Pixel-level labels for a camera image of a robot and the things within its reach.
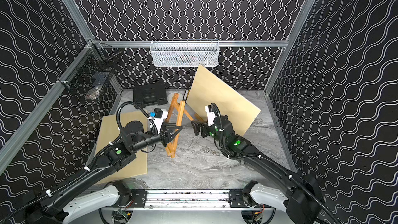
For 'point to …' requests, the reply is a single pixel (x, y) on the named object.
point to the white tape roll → (169, 97)
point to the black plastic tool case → (150, 94)
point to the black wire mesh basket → (88, 71)
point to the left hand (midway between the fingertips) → (180, 124)
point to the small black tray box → (187, 94)
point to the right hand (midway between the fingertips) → (200, 118)
